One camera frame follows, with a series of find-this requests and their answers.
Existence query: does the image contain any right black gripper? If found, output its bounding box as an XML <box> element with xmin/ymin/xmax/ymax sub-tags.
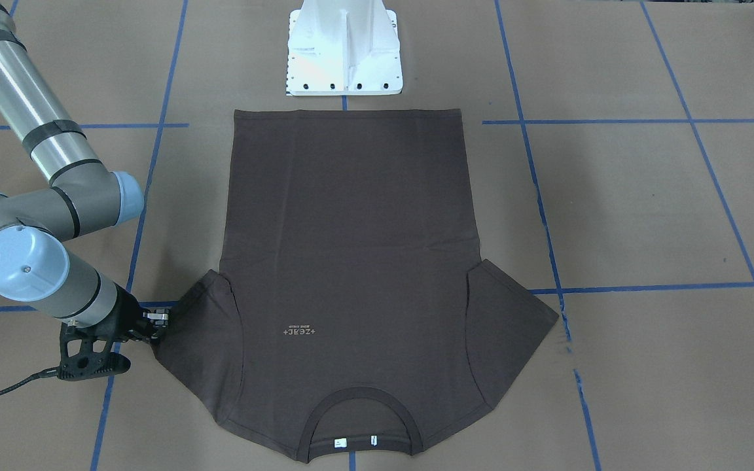
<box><xmin>58</xmin><ymin>288</ymin><xmax>170</xmax><ymax>381</ymax></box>

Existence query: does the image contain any dark brown t-shirt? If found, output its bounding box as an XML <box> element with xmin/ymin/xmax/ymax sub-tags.
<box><xmin>153</xmin><ymin>109</ymin><xmax>558</xmax><ymax>463</ymax></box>

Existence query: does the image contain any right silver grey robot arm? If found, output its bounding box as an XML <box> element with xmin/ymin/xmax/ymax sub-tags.
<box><xmin>0</xmin><ymin>3</ymin><xmax>166</xmax><ymax>381</ymax></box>

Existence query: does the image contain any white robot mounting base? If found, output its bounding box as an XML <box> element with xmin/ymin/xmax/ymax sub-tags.
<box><xmin>285</xmin><ymin>1</ymin><xmax>404</xmax><ymax>96</ymax></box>

